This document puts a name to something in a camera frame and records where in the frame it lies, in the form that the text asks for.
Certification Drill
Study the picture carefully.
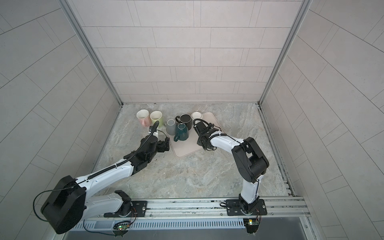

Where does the pink mug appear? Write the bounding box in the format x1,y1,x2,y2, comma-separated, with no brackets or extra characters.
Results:
136,110,152,127

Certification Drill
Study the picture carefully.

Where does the grey mug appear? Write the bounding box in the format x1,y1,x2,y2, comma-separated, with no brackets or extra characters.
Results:
166,119,178,136

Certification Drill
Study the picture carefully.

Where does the left circuit board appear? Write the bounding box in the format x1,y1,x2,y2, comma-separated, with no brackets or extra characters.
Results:
112,221,132,237

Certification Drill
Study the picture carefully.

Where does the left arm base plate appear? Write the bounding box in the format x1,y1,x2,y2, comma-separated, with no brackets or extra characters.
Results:
104,201,148,218

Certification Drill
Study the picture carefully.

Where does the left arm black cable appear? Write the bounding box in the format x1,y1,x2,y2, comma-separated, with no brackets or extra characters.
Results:
32,120,160,223

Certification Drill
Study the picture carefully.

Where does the black mug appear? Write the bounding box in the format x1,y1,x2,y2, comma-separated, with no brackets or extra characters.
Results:
175,114,193,130

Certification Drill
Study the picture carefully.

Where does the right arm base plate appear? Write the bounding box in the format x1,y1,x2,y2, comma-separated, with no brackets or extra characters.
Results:
221,199,268,216

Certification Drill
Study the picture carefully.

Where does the right circuit board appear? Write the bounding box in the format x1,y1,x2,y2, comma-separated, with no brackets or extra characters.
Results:
243,219,260,234

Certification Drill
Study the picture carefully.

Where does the beige rectangular tray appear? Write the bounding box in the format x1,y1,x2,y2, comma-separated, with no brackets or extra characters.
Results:
169,112,224,158

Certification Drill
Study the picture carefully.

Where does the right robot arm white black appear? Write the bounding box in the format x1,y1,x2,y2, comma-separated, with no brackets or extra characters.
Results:
193,119,270,215

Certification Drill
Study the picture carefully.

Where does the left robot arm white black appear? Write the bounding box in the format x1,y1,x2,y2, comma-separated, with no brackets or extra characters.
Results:
41,136,170,234

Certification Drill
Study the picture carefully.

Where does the dark green mug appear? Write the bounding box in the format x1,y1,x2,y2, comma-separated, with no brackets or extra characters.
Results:
174,123,189,142

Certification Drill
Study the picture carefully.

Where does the circuit board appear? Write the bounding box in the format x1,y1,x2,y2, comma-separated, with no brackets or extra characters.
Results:
243,219,260,234
112,221,132,237

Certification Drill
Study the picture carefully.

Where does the white mug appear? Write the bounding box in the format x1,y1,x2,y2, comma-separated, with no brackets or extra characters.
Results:
191,112,203,120

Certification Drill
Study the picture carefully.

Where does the light green mug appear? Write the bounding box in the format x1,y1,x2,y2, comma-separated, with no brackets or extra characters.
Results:
150,111,164,128

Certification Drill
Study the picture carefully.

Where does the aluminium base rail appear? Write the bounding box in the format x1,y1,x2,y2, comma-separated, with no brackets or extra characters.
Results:
119,196,310,222

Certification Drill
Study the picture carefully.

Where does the white vent grille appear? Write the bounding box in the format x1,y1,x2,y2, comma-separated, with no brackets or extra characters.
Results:
72,218,245,232

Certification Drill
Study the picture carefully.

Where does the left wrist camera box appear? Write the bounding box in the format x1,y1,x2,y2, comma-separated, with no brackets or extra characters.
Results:
149,126,159,138

